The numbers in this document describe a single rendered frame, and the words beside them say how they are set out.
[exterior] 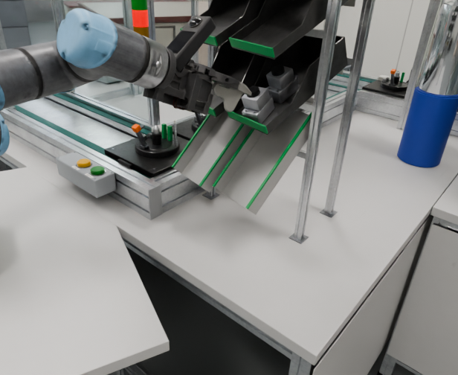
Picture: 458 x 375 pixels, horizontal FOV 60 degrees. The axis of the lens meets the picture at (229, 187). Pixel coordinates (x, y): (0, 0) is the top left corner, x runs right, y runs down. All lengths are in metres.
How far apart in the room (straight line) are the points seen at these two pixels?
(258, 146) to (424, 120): 0.74
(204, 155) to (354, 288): 0.51
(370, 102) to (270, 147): 1.18
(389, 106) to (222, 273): 1.38
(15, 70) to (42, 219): 0.68
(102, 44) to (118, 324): 0.55
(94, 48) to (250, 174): 0.55
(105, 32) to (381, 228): 0.92
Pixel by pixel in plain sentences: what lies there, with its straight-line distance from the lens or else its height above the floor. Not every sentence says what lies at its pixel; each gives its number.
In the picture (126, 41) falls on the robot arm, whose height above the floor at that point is 1.41.
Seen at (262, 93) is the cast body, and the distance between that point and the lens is 0.90.
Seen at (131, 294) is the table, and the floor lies 0.86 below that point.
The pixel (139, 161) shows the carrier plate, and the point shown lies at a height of 0.97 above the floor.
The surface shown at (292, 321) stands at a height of 0.86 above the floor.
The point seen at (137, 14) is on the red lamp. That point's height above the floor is 1.35.
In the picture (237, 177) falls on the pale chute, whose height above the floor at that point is 1.03.
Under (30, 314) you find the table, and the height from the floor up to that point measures 0.86.
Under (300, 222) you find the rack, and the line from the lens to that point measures 1.08.
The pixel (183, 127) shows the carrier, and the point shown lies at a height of 0.97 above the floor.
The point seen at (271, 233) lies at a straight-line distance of 1.12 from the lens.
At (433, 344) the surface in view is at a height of 0.34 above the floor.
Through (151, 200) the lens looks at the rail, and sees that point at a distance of 1.14.
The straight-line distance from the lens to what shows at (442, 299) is 1.58.
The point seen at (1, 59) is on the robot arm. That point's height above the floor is 1.39.
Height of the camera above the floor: 1.52
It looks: 30 degrees down
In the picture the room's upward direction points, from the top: 2 degrees clockwise
